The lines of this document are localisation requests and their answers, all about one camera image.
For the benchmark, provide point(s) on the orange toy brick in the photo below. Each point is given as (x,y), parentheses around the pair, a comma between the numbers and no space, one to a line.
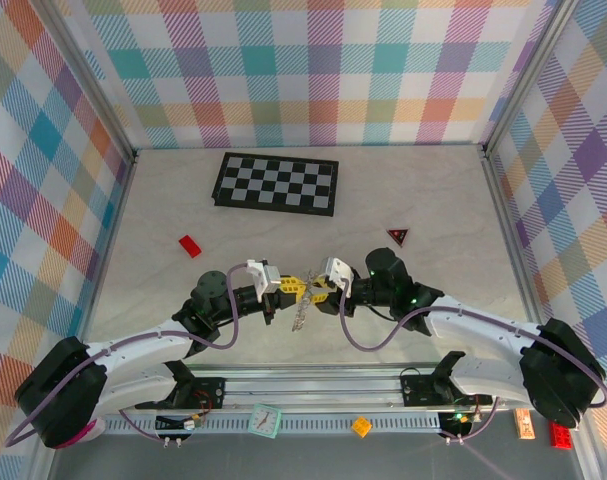
(362,426)

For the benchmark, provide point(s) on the aluminium frame post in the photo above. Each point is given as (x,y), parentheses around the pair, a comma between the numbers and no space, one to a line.
(93,85)
(528,75)

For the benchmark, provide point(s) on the metal disc with key rings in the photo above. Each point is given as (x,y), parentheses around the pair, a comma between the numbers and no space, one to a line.
(303,312)

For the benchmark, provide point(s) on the aluminium side rail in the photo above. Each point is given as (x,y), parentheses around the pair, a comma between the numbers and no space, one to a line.
(503,210)
(123,200)

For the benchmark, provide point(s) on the red toy brick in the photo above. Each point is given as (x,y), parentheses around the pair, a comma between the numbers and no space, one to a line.
(560,437)

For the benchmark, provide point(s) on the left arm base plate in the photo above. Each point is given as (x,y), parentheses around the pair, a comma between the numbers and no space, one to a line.
(208,392)

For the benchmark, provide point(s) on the wooden printed block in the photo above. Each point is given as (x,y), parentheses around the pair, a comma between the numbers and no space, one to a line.
(524,424)

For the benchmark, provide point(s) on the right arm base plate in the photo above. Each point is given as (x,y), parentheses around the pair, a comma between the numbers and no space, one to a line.
(418,390)

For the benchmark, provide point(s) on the pink dome button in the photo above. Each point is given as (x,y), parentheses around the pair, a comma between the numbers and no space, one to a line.
(90,432)

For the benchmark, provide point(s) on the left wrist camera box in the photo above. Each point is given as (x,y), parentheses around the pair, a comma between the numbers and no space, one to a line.
(264,277)

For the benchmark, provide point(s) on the red black triangle piece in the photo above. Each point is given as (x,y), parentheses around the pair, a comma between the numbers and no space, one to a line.
(398,235)

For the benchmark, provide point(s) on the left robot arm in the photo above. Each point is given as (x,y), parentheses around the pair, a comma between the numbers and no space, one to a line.
(133,350)

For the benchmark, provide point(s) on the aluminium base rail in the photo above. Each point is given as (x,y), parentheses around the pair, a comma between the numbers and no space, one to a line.
(308,387)

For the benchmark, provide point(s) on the black grey checkerboard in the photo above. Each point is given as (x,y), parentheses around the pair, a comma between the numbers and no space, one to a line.
(275,184)

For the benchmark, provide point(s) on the small red block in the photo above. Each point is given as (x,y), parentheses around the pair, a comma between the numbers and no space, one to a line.
(190,246)

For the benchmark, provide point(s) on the teal toy clock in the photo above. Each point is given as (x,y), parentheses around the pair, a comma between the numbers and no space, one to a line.
(264,421)

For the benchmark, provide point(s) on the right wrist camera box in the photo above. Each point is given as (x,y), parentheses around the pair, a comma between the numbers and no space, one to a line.
(338,272)

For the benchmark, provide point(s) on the black connector board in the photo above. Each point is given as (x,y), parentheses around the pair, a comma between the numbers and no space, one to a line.
(458,425)
(173,423)

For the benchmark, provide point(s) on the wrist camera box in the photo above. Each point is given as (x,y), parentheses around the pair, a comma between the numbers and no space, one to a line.
(264,277)
(338,272)

